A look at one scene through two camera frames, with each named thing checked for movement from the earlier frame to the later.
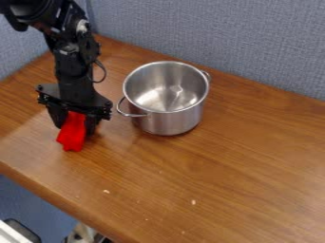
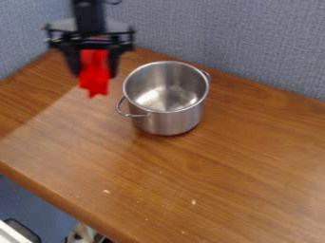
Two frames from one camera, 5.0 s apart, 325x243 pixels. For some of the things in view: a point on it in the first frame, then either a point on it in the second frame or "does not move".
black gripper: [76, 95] -> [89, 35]
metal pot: [165, 92] does not move
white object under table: [84, 234] does not move
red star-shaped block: [72, 135] -> [94, 71]
